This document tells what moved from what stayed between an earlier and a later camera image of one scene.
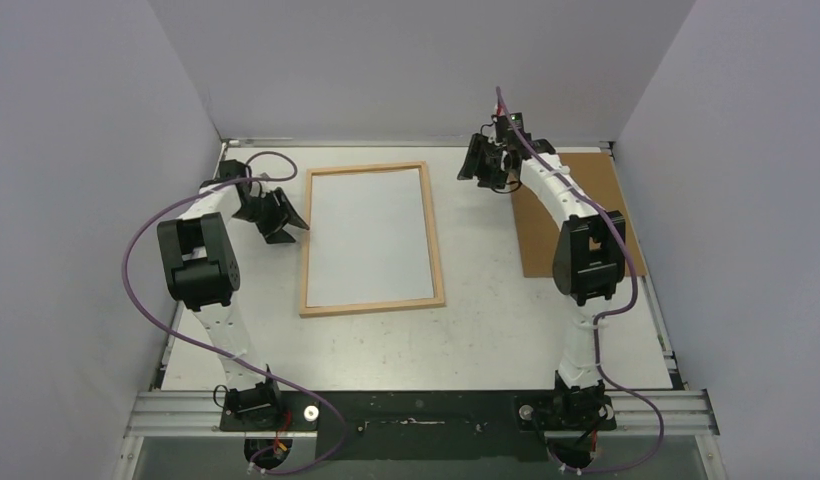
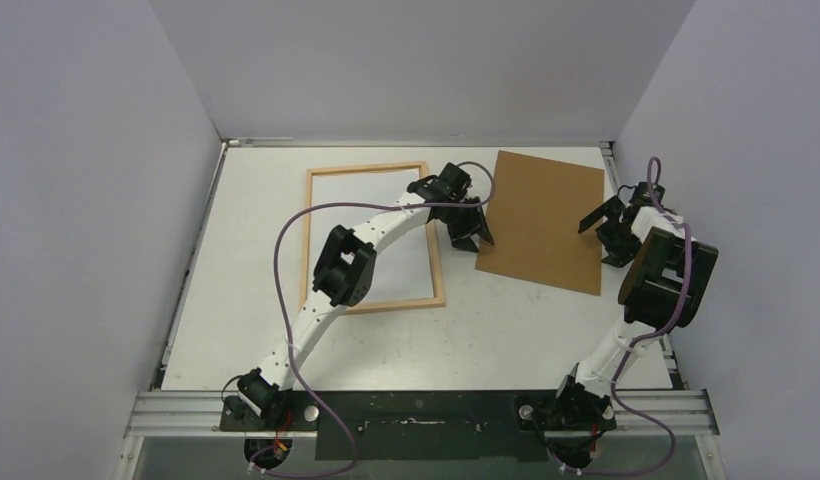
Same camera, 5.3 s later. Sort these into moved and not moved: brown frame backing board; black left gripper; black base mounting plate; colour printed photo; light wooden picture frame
Moved: brown frame backing board; black left gripper
Not moved: light wooden picture frame; black base mounting plate; colour printed photo
